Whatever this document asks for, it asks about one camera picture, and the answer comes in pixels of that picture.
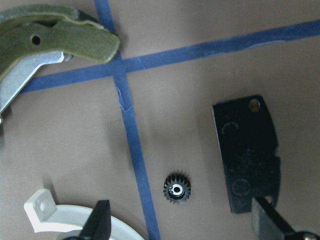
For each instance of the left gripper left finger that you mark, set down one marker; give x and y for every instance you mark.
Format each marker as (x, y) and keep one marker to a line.
(98, 225)

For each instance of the white curved plastic bracket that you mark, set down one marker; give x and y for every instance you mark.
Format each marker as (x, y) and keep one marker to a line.
(68, 220)

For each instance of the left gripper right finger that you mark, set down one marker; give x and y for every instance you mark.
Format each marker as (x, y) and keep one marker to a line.
(267, 223)

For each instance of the black brake pad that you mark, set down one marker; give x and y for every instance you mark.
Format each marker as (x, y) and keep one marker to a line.
(248, 146)

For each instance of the green curved brake shoe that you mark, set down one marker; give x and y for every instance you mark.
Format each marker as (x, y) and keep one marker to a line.
(32, 36)

